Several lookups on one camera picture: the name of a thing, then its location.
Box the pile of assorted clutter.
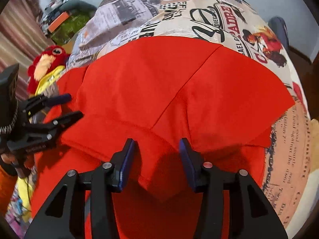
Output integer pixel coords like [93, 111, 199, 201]
[40, 0, 79, 34]

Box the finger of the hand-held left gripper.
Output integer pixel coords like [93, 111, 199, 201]
[20, 93, 73, 116]
[19, 111, 84, 140]

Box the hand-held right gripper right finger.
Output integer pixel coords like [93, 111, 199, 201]
[179, 138, 286, 239]

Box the red plush toy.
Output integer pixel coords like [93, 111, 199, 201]
[27, 45, 70, 95]

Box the red zip jacket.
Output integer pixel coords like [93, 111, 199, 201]
[30, 36, 296, 239]

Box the striped pink curtain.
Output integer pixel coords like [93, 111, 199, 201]
[0, 0, 48, 100]

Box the newspaper print bed cover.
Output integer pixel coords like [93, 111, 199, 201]
[66, 0, 314, 229]

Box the grey checked cloth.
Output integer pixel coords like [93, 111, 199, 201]
[67, 25, 100, 66]

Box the grey backpack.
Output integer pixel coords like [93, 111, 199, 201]
[269, 17, 289, 54]

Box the person's left hand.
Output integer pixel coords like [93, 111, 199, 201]
[0, 153, 34, 173]

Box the dark grey pillow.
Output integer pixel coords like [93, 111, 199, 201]
[60, 0, 97, 14]

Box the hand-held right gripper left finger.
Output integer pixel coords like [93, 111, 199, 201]
[24, 138, 136, 239]

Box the green patterned bag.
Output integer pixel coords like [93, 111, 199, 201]
[51, 12, 91, 45]

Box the orange box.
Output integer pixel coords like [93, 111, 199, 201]
[48, 11, 70, 33]

